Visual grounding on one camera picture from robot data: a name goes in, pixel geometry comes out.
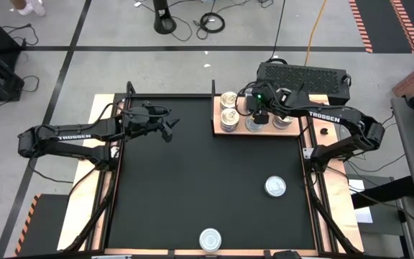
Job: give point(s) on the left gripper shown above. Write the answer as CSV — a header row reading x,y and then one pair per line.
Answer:
x,y
144,122

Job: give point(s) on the wooden shelf with black frame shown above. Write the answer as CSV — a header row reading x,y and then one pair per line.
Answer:
x,y
293,131

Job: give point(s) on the black aluminium table frame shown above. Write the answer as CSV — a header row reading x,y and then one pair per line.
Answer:
x,y
178,95

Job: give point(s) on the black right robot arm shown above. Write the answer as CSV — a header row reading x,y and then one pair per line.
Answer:
x,y
336,117

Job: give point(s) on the black perforated computer case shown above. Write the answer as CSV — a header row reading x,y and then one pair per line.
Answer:
x,y
300,77

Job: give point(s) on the white floor sheet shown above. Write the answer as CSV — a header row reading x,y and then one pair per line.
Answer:
x,y
358,187

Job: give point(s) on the black mat orange-striped edge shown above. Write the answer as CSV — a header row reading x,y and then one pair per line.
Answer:
x,y
45,226
383,21

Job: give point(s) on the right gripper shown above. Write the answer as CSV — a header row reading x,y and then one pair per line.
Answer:
x,y
268,99

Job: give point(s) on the black stand base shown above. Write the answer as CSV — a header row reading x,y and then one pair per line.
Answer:
x,y
164,23

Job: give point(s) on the grey desk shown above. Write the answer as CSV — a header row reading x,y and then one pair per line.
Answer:
x,y
413,172

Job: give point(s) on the blue-label pull-tab can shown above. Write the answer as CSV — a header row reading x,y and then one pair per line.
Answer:
x,y
228,99
230,118
230,129

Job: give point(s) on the black desk leg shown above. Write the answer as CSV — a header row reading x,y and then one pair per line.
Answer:
x,y
383,192

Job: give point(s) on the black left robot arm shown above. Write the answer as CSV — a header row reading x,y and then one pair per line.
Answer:
x,y
70,136

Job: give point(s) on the small black knob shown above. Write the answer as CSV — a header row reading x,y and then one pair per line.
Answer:
x,y
323,131

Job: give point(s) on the person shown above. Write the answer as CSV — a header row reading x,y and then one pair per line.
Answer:
x,y
31,7

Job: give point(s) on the black rounded object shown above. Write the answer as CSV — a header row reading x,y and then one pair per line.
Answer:
x,y
286,254

